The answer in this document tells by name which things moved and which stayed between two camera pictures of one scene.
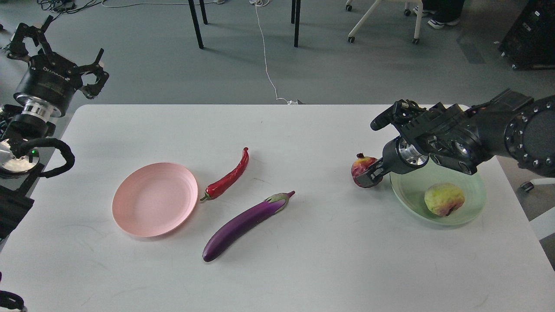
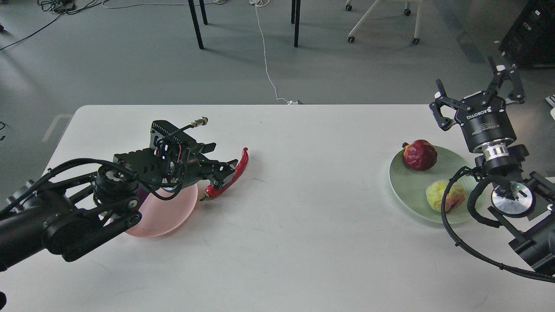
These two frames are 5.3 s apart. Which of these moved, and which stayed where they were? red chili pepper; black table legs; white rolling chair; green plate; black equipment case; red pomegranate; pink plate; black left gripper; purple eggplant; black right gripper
Moved: red pomegranate; purple eggplant; black right gripper; black left gripper
Stayed: green plate; pink plate; white rolling chair; red chili pepper; black table legs; black equipment case
